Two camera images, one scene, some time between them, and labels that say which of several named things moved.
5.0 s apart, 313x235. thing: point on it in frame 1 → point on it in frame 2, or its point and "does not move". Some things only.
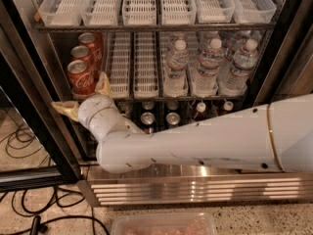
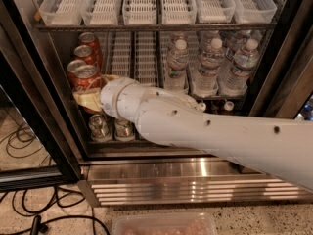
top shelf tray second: (101, 5) does not move
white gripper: (87, 109) → (109, 98)
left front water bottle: (176, 83) does not move
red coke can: (81, 78) does not move
